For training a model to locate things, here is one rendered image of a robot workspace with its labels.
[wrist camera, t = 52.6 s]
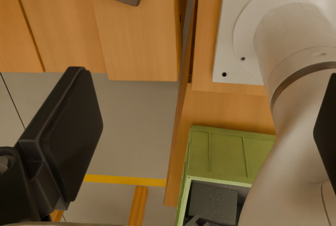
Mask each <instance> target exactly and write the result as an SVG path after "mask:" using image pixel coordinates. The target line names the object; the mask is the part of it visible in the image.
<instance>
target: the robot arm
mask: <svg viewBox="0 0 336 226"><path fill-rule="evenodd" d="M232 43H233V50H234V53H235V56H236V58H237V60H238V61H239V63H240V64H241V66H242V67H243V68H244V69H245V70H246V71H248V72H249V73H250V74H252V75H253V76H255V77H257V78H259V79H262V80H263V84H264V88H265V92H266V96H267V100H268V104H269V108H270V112H271V115H272V119H273V124H274V128H275V134H276V140H275V143H274V145H273V147H272V149H271V150H270V152H269V154H268V156H267V158H266V159H265V161H264V163H263V165H262V167H261V168H260V170H259V172H258V174H257V176H256V178H255V180H254V182H253V184H252V186H251V188H250V190H249V192H248V195H247V197H246V199H245V202H244V204H243V207H242V210H241V213H240V217H239V221H238V226H336V0H249V1H248V2H247V3H246V4H245V6H244V7H243V9H242V10H241V12H240V13H239V15H238V17H237V20H236V22H235V25H234V28H233V34H232ZM103 127H104V124H103V119H102V115H101V111H100V107H99V103H98V99H97V95H96V91H95V87H94V83H93V79H92V75H91V72H90V71H89V70H86V68H85V67H74V66H70V67H68V68H67V69H66V71H65V72H64V74H63V75H62V77H61V78H60V80H59V81H58V82H57V84H56V85H55V87H54V88H53V90H52V91H51V93H50V94H49V95H48V97H47V98H46V100H45V101H44V103H43V104H42V106H41V107H40V108H39V110H38V111H37V113H36V115H35V116H34V117H33V119H32V120H31V122H30V123H29V125H28V126H27V128H26V129H25V130H24V132H23V133H22V135H21V136H20V138H19V139H18V141H17V142H16V144H15V145H14V147H8V146H3V147H0V226H129V225H114V224H99V223H80V222H59V221H52V218H51V215H50V214H51V213H52V212H53V211H54V210H66V211H67V209H68V207H69V204H70V202H71V201H72V202H73V201H75V199H76V197H77V195H78V192H79V190H80V187H81V185H82V182H83V179H84V177H85V174H86V172H87V169H88V167H89V164H90V162H91V159H92V157H93V154H94V152H95V149H96V147H97V144H98V142H99V139H100V137H101V134H102V132H103Z"/></svg>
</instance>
